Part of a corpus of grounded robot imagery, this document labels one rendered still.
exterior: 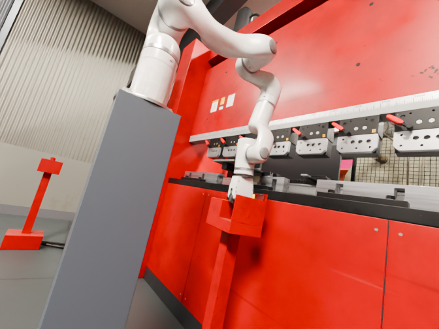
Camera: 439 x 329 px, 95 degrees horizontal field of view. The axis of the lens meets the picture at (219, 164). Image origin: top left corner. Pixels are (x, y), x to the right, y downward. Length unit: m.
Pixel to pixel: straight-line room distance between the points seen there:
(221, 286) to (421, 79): 1.12
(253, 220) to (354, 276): 0.38
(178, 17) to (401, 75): 0.90
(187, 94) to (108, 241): 1.71
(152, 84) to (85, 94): 3.34
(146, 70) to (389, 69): 0.99
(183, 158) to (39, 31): 3.06
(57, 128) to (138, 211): 3.35
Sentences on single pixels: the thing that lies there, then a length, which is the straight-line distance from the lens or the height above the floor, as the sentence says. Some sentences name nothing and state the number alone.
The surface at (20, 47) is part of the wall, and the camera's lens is 4.24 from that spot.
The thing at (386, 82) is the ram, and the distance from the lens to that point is 1.17.
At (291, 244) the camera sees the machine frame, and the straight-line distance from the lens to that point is 0.97.
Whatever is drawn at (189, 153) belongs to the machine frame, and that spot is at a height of 1.16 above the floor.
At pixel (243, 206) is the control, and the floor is 0.77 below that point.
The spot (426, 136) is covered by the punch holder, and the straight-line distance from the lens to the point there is 1.04.
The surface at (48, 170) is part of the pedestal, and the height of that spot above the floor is 0.70.
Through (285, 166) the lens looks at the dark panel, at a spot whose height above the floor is 1.17.
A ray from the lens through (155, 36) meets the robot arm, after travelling 0.77.
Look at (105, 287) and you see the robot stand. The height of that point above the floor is 0.51.
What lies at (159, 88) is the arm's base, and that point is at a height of 1.06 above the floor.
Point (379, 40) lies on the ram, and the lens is 1.31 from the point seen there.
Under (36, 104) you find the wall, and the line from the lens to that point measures 3.97.
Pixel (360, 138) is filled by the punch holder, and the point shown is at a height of 1.16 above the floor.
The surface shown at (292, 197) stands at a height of 0.86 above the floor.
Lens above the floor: 0.77
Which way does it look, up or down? 10 degrees up
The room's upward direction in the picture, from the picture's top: 12 degrees clockwise
